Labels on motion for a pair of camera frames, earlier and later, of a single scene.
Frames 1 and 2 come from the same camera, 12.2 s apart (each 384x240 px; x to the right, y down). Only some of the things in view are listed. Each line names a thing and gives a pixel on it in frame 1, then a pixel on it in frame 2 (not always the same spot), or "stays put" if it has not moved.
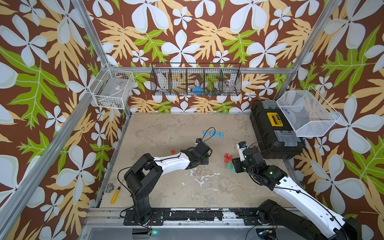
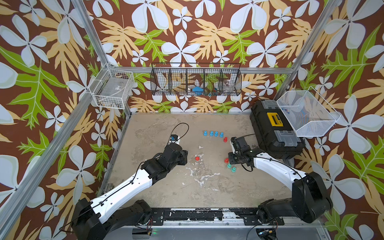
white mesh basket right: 308,114 stays put
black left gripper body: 205,160 -> 181,159
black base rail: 249,216 stays put
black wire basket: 199,79 stays put
